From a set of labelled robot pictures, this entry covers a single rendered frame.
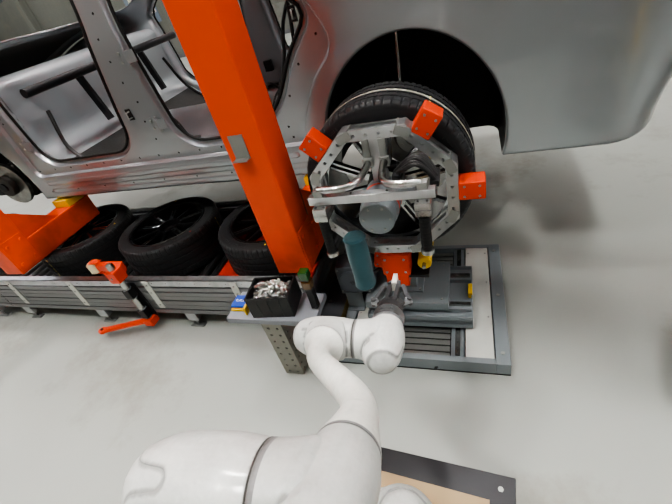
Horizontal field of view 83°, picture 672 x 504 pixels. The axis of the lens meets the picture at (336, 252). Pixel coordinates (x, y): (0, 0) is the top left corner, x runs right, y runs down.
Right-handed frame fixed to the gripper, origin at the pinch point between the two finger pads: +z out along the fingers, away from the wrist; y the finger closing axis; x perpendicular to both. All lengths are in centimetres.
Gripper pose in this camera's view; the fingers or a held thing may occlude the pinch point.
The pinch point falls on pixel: (395, 281)
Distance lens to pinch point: 129.9
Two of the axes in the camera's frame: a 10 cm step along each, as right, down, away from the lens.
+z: 2.2, -4.1, 8.9
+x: 1.8, 9.1, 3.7
